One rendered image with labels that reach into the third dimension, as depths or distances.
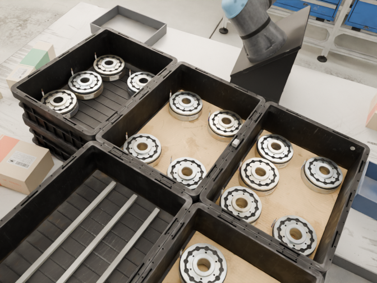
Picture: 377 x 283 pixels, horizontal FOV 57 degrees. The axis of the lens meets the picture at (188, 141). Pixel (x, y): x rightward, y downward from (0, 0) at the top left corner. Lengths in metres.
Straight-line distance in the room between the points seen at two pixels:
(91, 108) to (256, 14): 0.60
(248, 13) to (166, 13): 2.07
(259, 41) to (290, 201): 0.55
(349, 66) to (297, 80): 1.57
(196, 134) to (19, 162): 0.51
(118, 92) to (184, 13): 2.17
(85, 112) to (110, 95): 0.10
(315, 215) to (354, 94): 0.74
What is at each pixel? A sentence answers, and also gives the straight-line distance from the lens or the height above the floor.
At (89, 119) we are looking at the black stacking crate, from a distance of 1.06.
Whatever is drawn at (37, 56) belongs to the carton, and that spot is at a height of 0.76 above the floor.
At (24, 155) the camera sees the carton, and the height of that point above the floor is 0.78.
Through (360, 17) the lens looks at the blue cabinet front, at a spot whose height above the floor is 0.40.
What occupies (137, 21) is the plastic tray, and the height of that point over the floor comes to 0.70.
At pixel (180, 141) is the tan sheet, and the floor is 0.83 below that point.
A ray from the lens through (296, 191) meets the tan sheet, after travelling 0.97.
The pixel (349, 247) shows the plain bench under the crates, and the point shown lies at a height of 0.70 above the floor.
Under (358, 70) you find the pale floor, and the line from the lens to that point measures 3.06.
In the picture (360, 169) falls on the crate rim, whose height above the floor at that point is 0.93.
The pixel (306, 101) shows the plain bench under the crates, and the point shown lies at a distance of 1.43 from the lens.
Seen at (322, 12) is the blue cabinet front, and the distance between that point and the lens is 2.84.
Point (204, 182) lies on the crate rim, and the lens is 0.80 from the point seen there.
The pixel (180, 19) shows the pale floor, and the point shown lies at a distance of 3.14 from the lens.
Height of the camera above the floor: 1.59
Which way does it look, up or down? 50 degrees down
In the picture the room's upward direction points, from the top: 7 degrees clockwise
